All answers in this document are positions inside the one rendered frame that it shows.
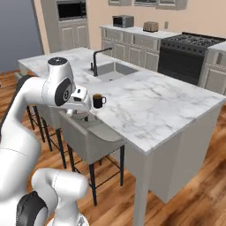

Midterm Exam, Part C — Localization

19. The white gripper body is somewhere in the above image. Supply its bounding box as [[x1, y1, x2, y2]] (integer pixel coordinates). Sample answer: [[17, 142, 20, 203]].
[[62, 96, 93, 114]]

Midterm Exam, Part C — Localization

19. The black mug of hot chocolate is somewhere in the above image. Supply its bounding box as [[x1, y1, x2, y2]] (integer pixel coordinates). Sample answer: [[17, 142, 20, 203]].
[[92, 93, 108, 109]]

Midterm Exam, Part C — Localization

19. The grey stool with black legs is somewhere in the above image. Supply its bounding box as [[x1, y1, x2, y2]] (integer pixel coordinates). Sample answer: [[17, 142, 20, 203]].
[[59, 111, 126, 207], [26, 103, 69, 170]]

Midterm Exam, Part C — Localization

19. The black tap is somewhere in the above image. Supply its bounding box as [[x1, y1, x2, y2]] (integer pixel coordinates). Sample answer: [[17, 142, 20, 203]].
[[90, 47, 114, 78]]

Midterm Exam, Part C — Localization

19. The grey sink basin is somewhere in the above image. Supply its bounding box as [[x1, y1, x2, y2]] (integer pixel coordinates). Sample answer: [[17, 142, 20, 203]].
[[82, 60, 139, 83]]

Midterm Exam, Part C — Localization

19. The tall beige cupboard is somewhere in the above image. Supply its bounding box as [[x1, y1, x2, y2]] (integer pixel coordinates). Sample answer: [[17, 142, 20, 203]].
[[39, 0, 91, 56]]

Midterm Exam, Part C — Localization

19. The beige base cupboard run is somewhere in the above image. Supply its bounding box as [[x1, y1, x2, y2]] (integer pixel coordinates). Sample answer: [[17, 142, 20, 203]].
[[99, 25, 162, 73]]

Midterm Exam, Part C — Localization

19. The grey countertop microwave oven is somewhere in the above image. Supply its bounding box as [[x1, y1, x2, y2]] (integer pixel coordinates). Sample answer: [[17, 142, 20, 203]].
[[111, 14, 135, 29]]

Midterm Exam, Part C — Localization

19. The black built-in microwave oven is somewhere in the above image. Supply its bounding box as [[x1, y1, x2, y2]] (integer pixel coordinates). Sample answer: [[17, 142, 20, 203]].
[[56, 0, 88, 22]]

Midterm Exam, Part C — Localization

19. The black oven with hob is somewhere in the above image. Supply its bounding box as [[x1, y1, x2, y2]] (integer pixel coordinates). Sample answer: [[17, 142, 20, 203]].
[[156, 31, 226, 87]]

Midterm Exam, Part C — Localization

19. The beige wall cupboard run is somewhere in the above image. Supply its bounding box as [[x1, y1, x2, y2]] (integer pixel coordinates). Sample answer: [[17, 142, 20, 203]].
[[107, 0, 189, 11]]

